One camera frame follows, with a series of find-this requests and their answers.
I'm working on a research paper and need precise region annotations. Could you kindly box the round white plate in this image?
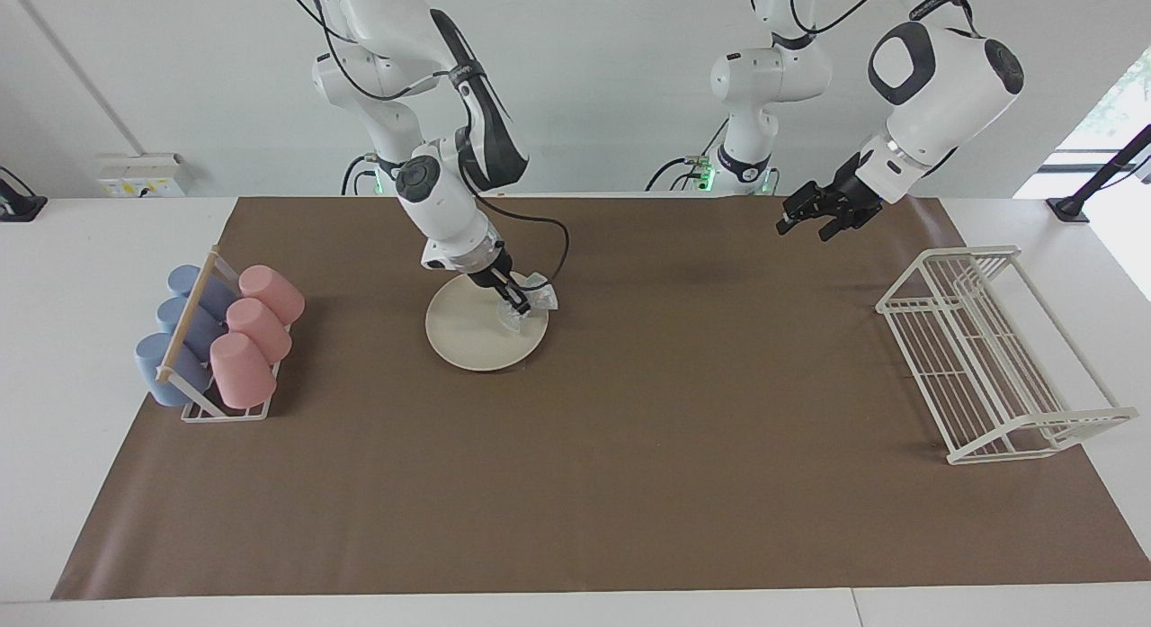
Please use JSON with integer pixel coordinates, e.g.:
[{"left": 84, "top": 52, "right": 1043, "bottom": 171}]
[{"left": 425, "top": 272, "right": 549, "bottom": 372}]

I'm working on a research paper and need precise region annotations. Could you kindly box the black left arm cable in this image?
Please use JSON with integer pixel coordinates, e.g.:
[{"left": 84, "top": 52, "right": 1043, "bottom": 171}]
[{"left": 790, "top": 0, "right": 900, "bottom": 32}]

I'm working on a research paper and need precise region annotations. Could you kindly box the white wall cable duct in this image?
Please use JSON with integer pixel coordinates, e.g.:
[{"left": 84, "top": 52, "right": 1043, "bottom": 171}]
[{"left": 9, "top": 0, "right": 149, "bottom": 157}]

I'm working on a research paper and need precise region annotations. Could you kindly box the pink cup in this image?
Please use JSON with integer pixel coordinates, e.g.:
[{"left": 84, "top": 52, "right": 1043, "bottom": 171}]
[
  {"left": 226, "top": 297, "right": 293, "bottom": 365},
  {"left": 238, "top": 264, "right": 306, "bottom": 327},
  {"left": 210, "top": 332, "right": 278, "bottom": 409}
]

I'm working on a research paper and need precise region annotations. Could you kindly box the blue cup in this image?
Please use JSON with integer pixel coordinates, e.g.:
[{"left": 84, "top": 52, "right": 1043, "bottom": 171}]
[
  {"left": 156, "top": 296, "right": 226, "bottom": 358},
  {"left": 135, "top": 332, "right": 213, "bottom": 407},
  {"left": 167, "top": 264, "right": 239, "bottom": 320}
]

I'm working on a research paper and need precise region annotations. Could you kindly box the black right base cable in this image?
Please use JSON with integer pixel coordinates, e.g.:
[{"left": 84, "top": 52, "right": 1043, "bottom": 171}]
[{"left": 342, "top": 153, "right": 380, "bottom": 196}]

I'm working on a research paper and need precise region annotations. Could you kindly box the white wall outlet box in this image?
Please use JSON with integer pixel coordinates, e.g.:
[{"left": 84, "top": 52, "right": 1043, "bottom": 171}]
[{"left": 97, "top": 153, "right": 192, "bottom": 199}]

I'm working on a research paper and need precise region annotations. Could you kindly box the black base cable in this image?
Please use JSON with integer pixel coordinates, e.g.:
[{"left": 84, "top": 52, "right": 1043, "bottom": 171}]
[
  {"left": 646, "top": 119, "right": 731, "bottom": 193},
  {"left": 342, "top": 153, "right": 380, "bottom": 196}
]

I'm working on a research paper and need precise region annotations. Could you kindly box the brown table mat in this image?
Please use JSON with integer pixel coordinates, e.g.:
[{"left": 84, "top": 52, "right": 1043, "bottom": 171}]
[{"left": 51, "top": 193, "right": 1151, "bottom": 601}]

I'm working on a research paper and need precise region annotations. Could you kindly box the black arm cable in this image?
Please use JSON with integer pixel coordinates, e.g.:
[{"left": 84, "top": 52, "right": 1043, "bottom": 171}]
[
  {"left": 281, "top": 0, "right": 570, "bottom": 293},
  {"left": 790, "top": 0, "right": 900, "bottom": 32}
]

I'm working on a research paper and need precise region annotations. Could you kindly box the white wire dish rack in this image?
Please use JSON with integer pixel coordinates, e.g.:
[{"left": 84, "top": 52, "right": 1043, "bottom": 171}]
[{"left": 876, "top": 245, "right": 1139, "bottom": 466}]

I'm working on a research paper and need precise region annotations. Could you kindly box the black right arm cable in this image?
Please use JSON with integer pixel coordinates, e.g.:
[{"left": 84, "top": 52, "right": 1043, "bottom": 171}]
[{"left": 281, "top": 0, "right": 570, "bottom": 293}]

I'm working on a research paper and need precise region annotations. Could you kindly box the black clamp stand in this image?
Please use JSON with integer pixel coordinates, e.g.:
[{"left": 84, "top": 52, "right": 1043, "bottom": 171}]
[{"left": 1046, "top": 123, "right": 1151, "bottom": 223}]

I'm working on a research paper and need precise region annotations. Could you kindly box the bright window opening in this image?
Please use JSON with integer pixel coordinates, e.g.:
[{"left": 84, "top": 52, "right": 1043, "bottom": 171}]
[{"left": 1048, "top": 49, "right": 1151, "bottom": 174}]

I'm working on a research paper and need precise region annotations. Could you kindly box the clear plastic bag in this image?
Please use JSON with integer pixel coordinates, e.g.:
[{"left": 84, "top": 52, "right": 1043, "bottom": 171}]
[{"left": 497, "top": 272, "right": 558, "bottom": 331}]

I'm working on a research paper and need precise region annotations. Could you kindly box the black left base cable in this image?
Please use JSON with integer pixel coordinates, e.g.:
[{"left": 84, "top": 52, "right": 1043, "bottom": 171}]
[{"left": 646, "top": 119, "right": 731, "bottom": 193}]

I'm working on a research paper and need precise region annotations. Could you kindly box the black table clamp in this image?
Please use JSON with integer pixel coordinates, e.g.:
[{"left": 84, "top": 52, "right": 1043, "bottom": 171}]
[{"left": 0, "top": 166, "right": 48, "bottom": 223}]

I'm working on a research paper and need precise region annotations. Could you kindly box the white cup holder rack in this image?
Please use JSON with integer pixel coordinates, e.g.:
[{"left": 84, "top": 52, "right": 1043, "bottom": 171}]
[{"left": 156, "top": 245, "right": 293, "bottom": 423}]

